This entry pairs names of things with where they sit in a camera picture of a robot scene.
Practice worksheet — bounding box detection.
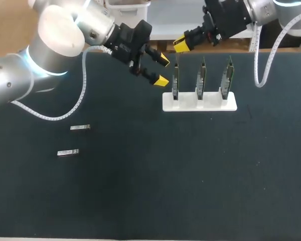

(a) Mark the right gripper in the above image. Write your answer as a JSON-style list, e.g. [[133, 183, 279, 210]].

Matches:
[[173, 0, 254, 54]]

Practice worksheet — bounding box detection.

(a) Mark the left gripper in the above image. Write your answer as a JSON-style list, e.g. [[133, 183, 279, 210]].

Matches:
[[104, 21, 171, 88]]

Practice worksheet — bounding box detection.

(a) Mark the silver optical module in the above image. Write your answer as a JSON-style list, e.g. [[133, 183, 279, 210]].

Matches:
[[70, 124, 91, 131], [57, 149, 79, 157]]

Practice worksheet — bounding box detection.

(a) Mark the small green circuit board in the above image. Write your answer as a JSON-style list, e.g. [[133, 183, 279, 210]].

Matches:
[[220, 55, 235, 100], [196, 56, 207, 100], [171, 55, 180, 101]]

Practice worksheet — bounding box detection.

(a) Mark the white stand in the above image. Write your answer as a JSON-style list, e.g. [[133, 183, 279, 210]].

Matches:
[[162, 87, 238, 112]]

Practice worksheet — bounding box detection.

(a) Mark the white plastic bin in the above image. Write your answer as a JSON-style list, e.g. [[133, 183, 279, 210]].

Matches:
[[106, 0, 151, 31]]

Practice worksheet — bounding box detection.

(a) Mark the white cable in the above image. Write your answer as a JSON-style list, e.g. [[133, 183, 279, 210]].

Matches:
[[10, 45, 113, 122], [254, 7, 301, 88]]

